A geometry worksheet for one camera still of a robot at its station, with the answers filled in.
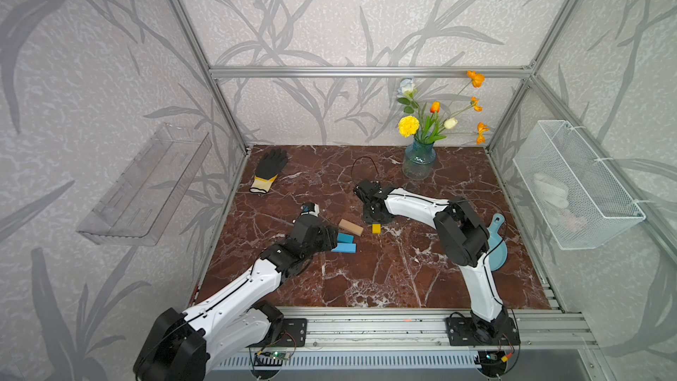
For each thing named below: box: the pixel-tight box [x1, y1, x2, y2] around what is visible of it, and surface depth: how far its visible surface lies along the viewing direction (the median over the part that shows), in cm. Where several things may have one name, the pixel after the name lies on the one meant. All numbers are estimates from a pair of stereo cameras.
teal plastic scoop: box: [487, 213, 508, 272], surface depth 91 cm
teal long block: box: [337, 232, 355, 244], surface depth 95 cm
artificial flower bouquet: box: [396, 70, 490, 145], surface depth 96 cm
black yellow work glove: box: [249, 148, 289, 195], surface depth 113 cm
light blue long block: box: [330, 242, 358, 254], surface depth 91 cm
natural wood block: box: [338, 218, 365, 237], surface depth 97 cm
